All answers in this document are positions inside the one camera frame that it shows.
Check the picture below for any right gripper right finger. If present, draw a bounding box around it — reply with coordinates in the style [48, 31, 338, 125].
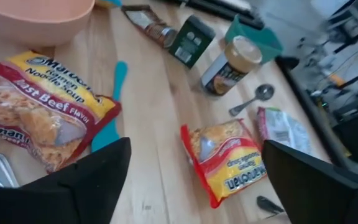
[261, 139, 358, 224]

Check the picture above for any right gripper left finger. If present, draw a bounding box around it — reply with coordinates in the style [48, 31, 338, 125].
[54, 137, 132, 224]

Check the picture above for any red yellow ramen packet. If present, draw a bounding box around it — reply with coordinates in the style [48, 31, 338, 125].
[180, 119, 269, 209]

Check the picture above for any tan lid jar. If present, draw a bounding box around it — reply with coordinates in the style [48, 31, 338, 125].
[200, 35, 263, 96]

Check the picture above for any black pepper tin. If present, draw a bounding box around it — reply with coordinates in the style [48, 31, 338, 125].
[168, 14, 216, 69]

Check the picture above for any silver blue food packet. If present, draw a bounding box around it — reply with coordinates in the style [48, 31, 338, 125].
[94, 0, 123, 9]

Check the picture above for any small red ramen packet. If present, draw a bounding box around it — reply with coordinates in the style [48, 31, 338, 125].
[255, 106, 313, 156]

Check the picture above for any roast beef ramen packet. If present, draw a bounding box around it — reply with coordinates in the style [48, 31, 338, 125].
[0, 50, 122, 174]

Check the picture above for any small teal plastic bin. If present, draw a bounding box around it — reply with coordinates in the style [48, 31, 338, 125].
[224, 14, 284, 65]

